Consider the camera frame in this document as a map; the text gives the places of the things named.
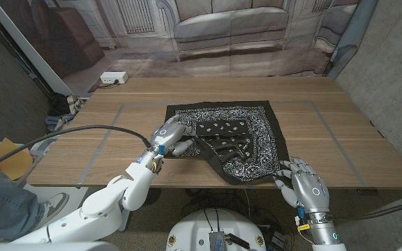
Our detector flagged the blue cloth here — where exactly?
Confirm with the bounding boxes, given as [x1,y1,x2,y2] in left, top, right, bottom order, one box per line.
[45,114,76,132]

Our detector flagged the plaid cloth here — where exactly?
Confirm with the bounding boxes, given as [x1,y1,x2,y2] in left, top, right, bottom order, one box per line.
[53,92,92,133]

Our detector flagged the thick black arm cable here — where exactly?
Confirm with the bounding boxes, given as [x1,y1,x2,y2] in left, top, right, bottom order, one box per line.
[0,124,153,175]
[332,200,402,221]

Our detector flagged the black paisley bandana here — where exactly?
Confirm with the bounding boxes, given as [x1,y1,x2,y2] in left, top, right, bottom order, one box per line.
[164,100,291,186]

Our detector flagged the white plastic bin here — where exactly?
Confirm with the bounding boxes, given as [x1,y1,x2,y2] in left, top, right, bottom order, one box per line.
[0,134,61,167]

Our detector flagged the white slanted beam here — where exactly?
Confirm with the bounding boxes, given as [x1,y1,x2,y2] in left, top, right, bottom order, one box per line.
[0,0,83,97]

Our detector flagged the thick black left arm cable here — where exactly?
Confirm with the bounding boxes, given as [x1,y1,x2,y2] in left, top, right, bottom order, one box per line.
[0,124,153,175]

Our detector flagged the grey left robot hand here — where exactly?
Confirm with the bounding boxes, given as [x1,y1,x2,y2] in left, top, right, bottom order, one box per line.
[150,114,195,157]

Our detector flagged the silver finned electronics box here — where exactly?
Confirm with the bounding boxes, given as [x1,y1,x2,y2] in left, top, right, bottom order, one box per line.
[209,229,227,251]

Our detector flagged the grey white sneaker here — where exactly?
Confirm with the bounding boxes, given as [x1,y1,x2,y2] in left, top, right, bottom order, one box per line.
[29,192,70,231]

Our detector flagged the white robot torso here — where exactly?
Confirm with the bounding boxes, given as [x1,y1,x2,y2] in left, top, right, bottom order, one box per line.
[165,208,267,251]

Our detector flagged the black bag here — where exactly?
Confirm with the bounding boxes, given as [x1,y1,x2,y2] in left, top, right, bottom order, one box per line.
[47,92,71,118]

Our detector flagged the person in blue jeans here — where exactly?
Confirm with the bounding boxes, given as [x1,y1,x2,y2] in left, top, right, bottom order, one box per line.
[0,160,48,243]

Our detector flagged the white power strip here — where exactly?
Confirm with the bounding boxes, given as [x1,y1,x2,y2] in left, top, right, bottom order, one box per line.
[99,71,129,84]

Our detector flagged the blue-grey rolled backdrop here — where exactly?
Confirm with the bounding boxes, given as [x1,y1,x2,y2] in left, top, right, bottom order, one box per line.
[326,0,379,79]

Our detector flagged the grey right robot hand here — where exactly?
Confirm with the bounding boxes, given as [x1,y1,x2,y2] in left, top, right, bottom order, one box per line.
[274,156,331,214]

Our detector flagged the printed sofa room backdrop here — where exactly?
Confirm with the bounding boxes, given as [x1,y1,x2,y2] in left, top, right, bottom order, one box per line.
[0,0,362,95]

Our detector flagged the black plug on torso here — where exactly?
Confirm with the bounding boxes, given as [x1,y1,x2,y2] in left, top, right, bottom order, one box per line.
[227,233,251,250]

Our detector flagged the yellow paper envelope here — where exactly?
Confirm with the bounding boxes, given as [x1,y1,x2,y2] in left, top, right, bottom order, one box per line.
[0,137,34,181]

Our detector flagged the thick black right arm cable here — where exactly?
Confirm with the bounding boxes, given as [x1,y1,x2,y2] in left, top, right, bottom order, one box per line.
[332,200,402,221]

